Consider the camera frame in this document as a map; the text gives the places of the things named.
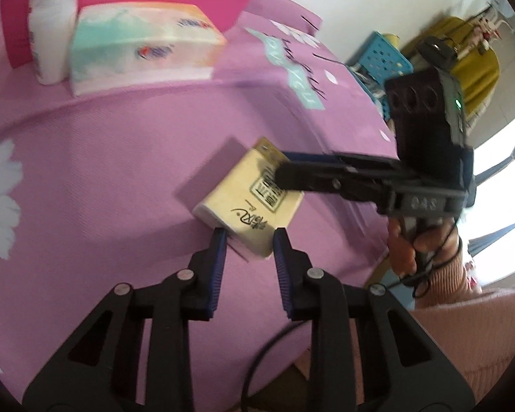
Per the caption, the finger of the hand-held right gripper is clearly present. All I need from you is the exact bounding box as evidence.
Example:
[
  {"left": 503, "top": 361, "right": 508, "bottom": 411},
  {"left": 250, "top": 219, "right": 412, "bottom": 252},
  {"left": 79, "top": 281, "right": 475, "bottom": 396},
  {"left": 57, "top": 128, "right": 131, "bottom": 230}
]
[
  {"left": 275, "top": 160, "right": 398, "bottom": 207},
  {"left": 279, "top": 150, "right": 396, "bottom": 168}
]

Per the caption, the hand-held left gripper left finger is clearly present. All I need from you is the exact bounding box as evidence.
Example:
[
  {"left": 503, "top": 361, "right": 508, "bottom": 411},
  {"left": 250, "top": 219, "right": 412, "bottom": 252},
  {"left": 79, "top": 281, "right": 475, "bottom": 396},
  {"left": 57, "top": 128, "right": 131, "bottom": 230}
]
[{"left": 23, "top": 228, "right": 228, "bottom": 412}]

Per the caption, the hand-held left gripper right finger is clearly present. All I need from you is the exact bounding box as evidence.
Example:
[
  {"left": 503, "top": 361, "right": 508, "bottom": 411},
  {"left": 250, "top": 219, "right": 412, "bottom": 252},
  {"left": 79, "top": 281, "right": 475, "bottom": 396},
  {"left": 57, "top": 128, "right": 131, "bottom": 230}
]
[{"left": 272, "top": 228, "right": 475, "bottom": 412}]

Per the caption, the yellow pocket tissue pack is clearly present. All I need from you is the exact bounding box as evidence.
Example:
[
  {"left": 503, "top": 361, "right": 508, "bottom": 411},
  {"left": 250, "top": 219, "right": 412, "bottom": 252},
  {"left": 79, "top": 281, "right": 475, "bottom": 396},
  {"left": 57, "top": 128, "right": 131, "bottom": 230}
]
[{"left": 192, "top": 136, "right": 305, "bottom": 260}]

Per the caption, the person's right forearm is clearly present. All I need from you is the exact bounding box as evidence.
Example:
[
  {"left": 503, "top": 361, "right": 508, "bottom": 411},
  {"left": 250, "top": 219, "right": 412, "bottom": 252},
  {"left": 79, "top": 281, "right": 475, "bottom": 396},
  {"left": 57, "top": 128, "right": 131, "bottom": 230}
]
[{"left": 414, "top": 240, "right": 515, "bottom": 310}]

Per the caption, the pastel soft tissue pack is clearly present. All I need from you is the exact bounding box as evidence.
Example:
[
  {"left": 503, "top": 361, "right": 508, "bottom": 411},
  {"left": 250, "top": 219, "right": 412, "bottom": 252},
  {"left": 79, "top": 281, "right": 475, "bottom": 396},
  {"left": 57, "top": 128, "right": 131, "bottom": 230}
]
[{"left": 69, "top": 2, "right": 228, "bottom": 97}]

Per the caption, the person's right hand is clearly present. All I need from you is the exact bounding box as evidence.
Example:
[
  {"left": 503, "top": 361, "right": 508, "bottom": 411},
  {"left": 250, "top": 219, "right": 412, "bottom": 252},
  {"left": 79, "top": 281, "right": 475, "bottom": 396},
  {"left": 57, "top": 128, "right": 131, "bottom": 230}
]
[{"left": 386, "top": 217, "right": 462, "bottom": 279}]

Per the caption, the yellow cloth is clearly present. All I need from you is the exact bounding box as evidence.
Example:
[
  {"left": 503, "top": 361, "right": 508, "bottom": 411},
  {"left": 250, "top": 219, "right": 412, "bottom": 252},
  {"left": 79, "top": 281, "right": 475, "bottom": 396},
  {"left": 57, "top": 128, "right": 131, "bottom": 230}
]
[{"left": 401, "top": 16, "right": 501, "bottom": 116}]

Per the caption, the blue plastic basket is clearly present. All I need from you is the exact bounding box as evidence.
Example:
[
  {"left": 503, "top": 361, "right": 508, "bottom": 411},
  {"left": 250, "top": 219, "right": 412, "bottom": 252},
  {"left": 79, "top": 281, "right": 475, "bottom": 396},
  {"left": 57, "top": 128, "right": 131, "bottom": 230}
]
[{"left": 347, "top": 30, "right": 415, "bottom": 123}]

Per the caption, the pink daisy print tablecloth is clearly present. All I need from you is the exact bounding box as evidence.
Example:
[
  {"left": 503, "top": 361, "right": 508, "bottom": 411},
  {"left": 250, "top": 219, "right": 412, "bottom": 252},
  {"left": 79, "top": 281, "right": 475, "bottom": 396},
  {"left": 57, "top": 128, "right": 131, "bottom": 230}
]
[{"left": 0, "top": 0, "right": 413, "bottom": 412}]

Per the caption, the white pump bottle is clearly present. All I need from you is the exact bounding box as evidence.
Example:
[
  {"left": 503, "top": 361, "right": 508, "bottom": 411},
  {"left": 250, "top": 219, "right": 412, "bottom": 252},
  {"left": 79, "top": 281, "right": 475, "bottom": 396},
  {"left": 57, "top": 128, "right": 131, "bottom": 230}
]
[{"left": 28, "top": 0, "right": 79, "bottom": 85}]

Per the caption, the black cable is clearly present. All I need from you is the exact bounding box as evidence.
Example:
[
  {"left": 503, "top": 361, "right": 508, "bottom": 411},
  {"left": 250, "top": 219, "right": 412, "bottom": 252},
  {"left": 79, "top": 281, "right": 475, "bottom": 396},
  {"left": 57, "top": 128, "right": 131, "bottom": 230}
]
[
  {"left": 240, "top": 320, "right": 314, "bottom": 412},
  {"left": 386, "top": 219, "right": 464, "bottom": 299}
]

